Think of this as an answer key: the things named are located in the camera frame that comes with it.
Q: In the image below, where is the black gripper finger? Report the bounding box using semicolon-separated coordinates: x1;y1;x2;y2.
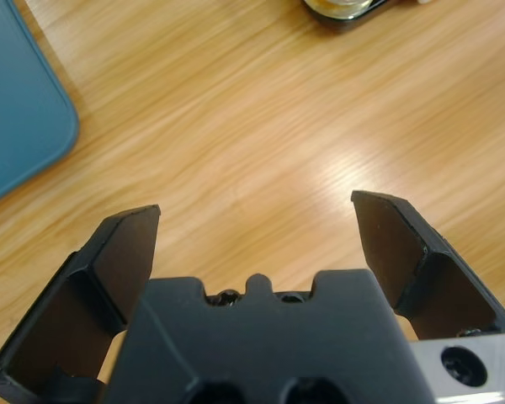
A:
350;189;505;343
0;204;162;404

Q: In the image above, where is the white capsule coffee machine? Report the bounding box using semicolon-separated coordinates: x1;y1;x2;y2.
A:
300;0;433;35

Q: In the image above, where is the clear glass cup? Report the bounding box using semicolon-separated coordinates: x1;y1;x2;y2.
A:
303;0;382;19

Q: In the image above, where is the teal plastic tray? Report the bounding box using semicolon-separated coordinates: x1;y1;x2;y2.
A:
0;0;81;210

